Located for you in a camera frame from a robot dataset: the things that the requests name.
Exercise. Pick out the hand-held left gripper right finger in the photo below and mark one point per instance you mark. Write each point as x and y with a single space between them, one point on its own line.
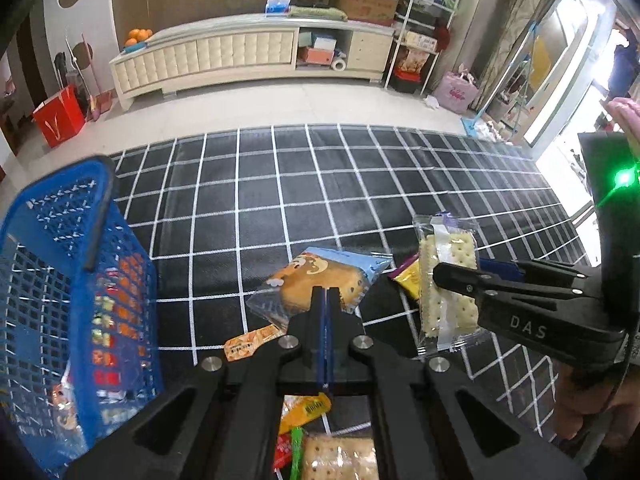
347 330

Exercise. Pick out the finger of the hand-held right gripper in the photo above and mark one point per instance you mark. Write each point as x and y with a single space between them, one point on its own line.
550 272
465 280

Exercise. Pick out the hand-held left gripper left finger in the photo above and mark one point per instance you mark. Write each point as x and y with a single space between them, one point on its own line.
305 330

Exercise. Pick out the clear cracker packet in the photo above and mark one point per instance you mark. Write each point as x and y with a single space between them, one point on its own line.
450 320

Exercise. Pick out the orange snack packet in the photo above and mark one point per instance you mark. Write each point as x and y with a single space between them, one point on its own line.
250 345

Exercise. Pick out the yellow purple candy packet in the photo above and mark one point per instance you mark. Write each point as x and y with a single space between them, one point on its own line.
407 277

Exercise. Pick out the blue bear cake packet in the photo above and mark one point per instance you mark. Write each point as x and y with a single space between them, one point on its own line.
320 272

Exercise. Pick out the yellow snack packet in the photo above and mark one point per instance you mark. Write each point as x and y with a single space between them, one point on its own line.
305 410

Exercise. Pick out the small red snack packet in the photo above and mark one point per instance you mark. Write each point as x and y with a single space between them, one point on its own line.
283 452

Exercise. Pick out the green-ended cracker packet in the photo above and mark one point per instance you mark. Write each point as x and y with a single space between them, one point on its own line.
335 457

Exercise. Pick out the red clear-window snack packet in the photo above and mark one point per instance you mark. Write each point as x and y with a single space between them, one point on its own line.
125 300

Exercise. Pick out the blue plastic basket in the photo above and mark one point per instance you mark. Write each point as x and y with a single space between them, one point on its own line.
55 260

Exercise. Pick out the person's right hand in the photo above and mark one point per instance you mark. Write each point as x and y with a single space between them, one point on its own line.
585 405

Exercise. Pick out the black checked tablecloth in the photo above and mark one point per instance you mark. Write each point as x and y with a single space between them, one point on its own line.
350 185

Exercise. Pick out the pink bag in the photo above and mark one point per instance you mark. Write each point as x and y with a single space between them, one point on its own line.
455 92

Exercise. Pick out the mop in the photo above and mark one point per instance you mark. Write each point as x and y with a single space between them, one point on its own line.
517 85

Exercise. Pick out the arched standing mirror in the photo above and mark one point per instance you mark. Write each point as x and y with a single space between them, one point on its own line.
560 60

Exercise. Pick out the hanging clothes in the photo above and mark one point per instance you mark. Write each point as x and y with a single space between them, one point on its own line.
625 65

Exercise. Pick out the white metal rack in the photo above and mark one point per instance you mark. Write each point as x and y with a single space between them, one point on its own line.
420 35

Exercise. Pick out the patterned curtain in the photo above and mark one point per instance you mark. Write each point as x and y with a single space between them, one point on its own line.
520 20

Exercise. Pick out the cream TV cabinet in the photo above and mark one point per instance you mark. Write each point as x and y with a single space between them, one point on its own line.
225 55

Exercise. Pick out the cardboard box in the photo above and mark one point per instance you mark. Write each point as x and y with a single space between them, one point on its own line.
367 6

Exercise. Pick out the green cushion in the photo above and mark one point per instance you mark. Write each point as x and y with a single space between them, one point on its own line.
317 12

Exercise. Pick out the broom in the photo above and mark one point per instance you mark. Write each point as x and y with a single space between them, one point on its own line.
92 90

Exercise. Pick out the blue tissue box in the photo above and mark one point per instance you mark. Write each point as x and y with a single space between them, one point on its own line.
277 5

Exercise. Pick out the red paper bag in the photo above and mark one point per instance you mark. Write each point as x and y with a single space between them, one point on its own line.
57 117

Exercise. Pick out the pile of oranges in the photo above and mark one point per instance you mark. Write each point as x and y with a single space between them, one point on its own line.
138 37

